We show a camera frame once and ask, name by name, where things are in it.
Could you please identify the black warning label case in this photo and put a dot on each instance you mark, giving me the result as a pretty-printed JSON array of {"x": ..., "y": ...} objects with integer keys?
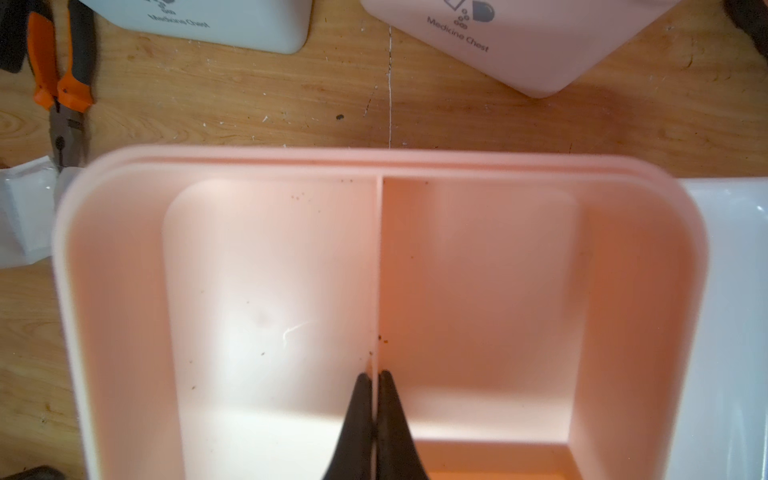
[{"x": 13, "y": 34}]

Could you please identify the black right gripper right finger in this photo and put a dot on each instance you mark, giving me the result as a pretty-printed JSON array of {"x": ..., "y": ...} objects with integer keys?
[{"x": 396, "y": 453}]

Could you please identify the gauze packet clear wrapper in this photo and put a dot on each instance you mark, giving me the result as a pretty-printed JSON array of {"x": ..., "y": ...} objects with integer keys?
[{"x": 30, "y": 194}]

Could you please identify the pink medicine chest box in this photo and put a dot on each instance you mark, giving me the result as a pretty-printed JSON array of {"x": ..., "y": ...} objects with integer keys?
[{"x": 537, "y": 47}]

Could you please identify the grey orange medicine chest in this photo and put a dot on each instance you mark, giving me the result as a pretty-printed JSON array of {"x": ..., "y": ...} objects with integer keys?
[{"x": 276, "y": 26}]

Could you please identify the white pink first aid kit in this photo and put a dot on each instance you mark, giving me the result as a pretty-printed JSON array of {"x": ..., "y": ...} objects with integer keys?
[{"x": 543, "y": 316}]

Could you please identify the red plastic tool case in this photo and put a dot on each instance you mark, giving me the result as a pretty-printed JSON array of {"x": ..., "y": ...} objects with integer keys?
[{"x": 750, "y": 16}]

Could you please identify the orange handled pliers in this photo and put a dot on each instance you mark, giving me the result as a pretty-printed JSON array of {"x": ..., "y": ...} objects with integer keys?
[{"x": 66, "y": 96}]

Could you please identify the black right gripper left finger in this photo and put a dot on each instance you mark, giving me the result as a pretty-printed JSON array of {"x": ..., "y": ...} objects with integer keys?
[{"x": 352, "y": 457}]

